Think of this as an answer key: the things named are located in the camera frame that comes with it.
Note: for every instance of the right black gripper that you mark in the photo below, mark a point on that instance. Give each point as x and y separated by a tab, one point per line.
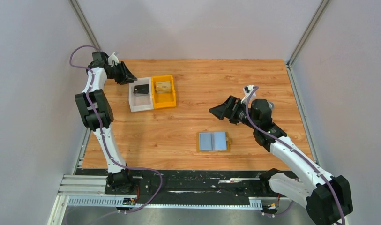
223	110

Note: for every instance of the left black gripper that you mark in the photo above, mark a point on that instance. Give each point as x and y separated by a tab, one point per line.
124	79

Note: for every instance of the black card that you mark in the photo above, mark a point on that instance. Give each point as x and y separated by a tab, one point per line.
141	90

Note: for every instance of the yellow leather card holder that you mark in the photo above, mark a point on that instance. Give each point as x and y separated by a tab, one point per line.
213	142

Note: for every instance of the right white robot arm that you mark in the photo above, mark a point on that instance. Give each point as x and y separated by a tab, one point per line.
326	198

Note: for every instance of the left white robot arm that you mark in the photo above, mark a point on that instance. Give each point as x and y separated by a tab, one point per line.
96	114

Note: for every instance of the white plastic bin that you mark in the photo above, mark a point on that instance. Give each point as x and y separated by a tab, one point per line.
140	103

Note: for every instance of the glitter silver microphone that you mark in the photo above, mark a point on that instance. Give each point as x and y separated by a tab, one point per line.
271	105

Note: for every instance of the yellow plastic bin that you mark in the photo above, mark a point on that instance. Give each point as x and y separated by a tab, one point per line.
163	100

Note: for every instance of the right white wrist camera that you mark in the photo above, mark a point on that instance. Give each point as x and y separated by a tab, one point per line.
249	92

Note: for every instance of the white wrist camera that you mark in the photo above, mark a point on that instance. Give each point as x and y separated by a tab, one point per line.
249	92
113	59

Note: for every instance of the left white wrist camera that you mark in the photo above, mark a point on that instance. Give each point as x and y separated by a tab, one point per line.
113	59

